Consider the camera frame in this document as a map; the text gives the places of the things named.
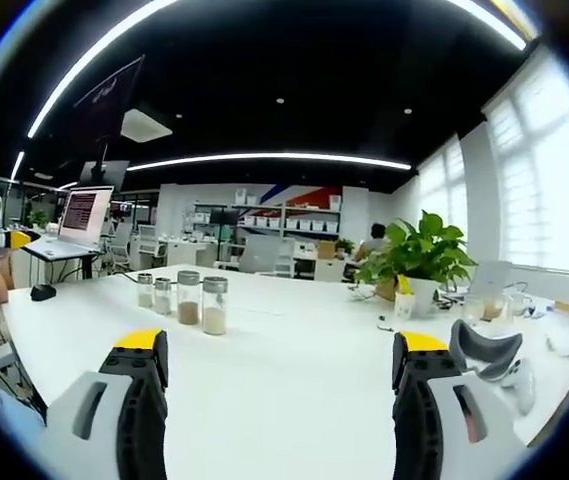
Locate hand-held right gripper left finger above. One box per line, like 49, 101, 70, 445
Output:
23, 328, 170, 480

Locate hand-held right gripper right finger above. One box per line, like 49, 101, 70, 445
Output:
391, 329, 531, 480

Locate small seasoning bottle white powder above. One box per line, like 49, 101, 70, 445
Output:
153, 276, 173, 316

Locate small seasoning bottle pale powder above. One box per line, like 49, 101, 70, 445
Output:
137, 272, 156, 308

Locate tall seasoning bottle brown powder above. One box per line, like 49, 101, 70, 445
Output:
176, 269, 202, 326

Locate tall seasoning bottle white powder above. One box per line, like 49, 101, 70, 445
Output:
201, 275, 229, 337

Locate black computer mouse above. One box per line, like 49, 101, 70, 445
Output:
29, 283, 57, 303

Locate open silver laptop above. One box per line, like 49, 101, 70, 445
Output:
22, 185, 116, 261

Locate black standing laptop desk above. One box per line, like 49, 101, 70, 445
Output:
38, 249, 108, 289

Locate grey white headset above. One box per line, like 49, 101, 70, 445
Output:
449, 318, 525, 385

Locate white mesh office chair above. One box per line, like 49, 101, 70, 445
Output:
108, 221, 135, 274

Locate white hand controller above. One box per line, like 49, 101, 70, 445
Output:
499, 356, 536, 417

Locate small dark hanging monitor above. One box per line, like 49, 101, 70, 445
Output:
78, 159, 131, 192

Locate white paper cup yellow tag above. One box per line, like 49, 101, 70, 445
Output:
393, 273, 418, 321

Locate clear glass cup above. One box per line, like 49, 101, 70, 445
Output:
462, 294, 486, 329

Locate glass cup brown drink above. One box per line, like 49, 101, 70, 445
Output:
481, 293, 509, 322

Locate large dark hanging monitor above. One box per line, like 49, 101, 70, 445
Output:
72, 53, 146, 174

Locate green potted plant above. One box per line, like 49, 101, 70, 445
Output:
348, 209, 480, 317

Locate long curved ceiling light strip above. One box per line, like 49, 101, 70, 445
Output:
26, 0, 529, 140

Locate white storage shelf with boxes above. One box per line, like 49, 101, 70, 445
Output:
193, 187, 343, 239

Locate straight ceiling light strip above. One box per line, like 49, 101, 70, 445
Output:
126, 152, 413, 173

